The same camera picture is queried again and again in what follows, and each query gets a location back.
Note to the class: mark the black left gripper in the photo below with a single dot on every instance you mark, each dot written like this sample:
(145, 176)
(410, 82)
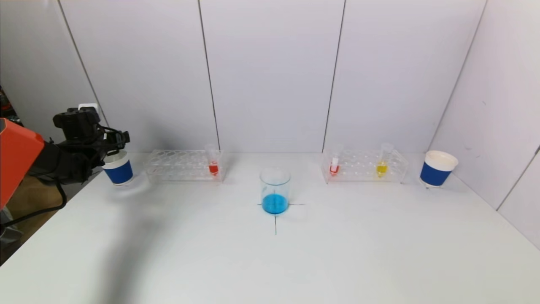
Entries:
(110, 146)

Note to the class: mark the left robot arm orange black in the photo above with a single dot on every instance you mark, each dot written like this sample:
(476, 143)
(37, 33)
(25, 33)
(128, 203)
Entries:
(17, 156)

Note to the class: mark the clear acrylic test tube rack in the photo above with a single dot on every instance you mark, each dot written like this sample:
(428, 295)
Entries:
(181, 166)
(358, 169)

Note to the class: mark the red pigment test tube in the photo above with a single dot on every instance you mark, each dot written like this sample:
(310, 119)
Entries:
(214, 169)

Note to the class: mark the clear glass beaker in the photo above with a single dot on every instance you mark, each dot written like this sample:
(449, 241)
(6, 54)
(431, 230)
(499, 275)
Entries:
(274, 203)

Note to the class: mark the red pigment tube white label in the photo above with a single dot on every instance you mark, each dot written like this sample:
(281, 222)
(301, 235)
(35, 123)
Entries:
(333, 170)

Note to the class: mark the yellow pigment test tube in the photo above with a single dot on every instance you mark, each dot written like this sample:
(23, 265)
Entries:
(381, 169)

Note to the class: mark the blue white paper cup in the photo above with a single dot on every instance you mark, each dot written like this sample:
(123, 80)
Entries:
(434, 175)
(120, 174)

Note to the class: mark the dark background equipment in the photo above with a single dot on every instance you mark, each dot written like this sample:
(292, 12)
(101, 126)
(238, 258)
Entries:
(5, 105)

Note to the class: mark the grey plastic bag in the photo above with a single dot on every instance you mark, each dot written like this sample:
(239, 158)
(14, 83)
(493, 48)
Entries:
(6, 236)

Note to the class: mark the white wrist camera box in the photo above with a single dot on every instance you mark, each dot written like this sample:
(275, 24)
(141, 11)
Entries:
(87, 107)

